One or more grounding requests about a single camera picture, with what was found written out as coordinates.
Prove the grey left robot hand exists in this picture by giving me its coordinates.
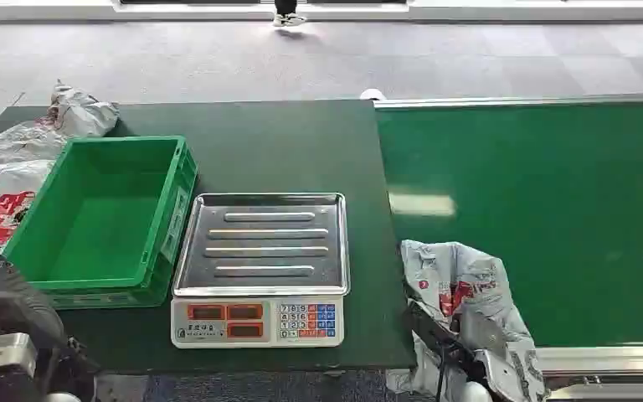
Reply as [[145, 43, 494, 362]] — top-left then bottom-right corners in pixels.
[[0, 195, 71, 352]]

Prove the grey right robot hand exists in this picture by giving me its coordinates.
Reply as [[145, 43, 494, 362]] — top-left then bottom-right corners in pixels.
[[404, 300, 489, 385]]

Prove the grey parcel bag red logo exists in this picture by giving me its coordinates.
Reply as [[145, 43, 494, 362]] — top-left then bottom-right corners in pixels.
[[386, 239, 548, 402]]

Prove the green plastic crate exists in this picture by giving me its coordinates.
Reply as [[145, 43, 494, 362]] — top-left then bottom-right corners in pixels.
[[2, 136, 199, 311]]

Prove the white parcel bag red print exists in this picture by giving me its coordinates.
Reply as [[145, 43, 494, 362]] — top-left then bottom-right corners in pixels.
[[0, 159, 57, 250]]

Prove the white electronic scale steel tray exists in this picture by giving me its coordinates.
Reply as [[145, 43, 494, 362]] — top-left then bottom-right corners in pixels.
[[170, 192, 352, 351]]

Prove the crumpled grey parcel bag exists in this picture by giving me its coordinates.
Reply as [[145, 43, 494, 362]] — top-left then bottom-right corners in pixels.
[[0, 80, 121, 167]]

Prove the person's foot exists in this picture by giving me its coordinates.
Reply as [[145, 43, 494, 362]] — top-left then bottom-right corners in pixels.
[[271, 0, 308, 28]]

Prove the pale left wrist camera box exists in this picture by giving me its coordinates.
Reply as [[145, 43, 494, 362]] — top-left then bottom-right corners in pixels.
[[0, 332, 39, 380]]

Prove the green conveyor belt steel frame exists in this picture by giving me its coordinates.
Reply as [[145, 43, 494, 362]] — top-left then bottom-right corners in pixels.
[[374, 93, 643, 402]]

